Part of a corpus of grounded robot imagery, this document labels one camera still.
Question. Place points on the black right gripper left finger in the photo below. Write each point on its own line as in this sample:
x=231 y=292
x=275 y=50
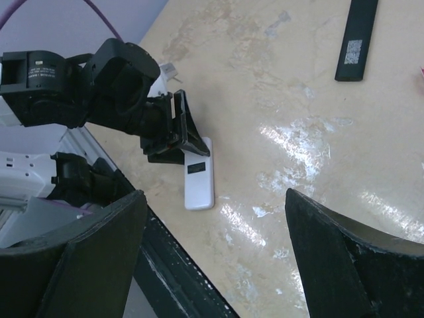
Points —
x=83 y=269

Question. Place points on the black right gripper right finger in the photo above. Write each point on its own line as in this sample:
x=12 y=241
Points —
x=349 y=269

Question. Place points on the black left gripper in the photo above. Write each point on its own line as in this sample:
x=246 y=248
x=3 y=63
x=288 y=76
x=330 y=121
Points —
x=161 y=132

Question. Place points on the white remote control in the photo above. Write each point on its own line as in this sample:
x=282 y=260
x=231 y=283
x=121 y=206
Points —
x=199 y=180

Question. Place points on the black remote control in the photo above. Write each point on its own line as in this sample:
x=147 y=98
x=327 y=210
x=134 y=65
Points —
x=356 y=40

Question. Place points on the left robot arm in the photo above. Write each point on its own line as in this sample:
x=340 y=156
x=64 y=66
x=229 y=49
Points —
x=110 y=88

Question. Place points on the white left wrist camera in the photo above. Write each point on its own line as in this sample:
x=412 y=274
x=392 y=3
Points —
x=168 y=72

